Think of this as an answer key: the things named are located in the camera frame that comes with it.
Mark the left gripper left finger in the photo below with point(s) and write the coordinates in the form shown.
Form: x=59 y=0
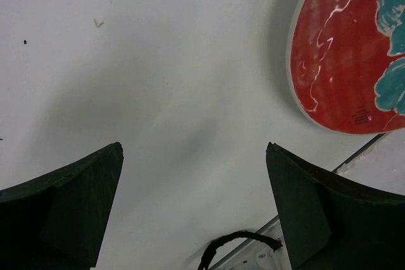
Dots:
x=58 y=220

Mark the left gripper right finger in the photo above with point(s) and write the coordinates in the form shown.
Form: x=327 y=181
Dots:
x=331 y=222

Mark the red floral plate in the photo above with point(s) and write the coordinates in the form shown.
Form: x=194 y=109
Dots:
x=345 y=64

